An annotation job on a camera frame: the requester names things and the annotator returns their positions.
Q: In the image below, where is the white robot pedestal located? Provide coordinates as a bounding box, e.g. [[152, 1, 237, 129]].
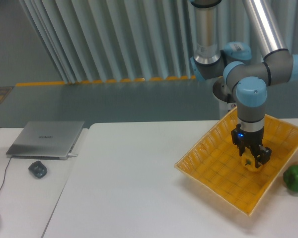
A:
[[219, 100, 237, 119]]

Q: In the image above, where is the black mouse cable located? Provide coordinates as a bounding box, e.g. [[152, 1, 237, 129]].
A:
[[0, 127, 12, 208]]

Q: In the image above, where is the yellow bell pepper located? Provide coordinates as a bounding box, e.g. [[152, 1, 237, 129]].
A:
[[241, 150, 263, 173]]

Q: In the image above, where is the white pleated curtain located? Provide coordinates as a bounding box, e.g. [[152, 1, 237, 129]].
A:
[[18, 0, 298, 84]]

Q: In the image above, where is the silver closed laptop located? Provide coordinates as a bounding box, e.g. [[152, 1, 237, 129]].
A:
[[6, 121, 84, 160]]

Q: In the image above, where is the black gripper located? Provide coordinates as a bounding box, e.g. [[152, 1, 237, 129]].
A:
[[231, 124, 272, 169]]

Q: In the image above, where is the yellow woven basket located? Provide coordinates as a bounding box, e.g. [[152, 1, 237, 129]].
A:
[[174, 109, 298, 216]]

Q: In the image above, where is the green bell pepper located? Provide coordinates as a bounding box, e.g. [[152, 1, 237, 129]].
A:
[[283, 165, 298, 192]]

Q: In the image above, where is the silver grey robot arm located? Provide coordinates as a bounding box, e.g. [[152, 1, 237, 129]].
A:
[[190, 0, 298, 168]]

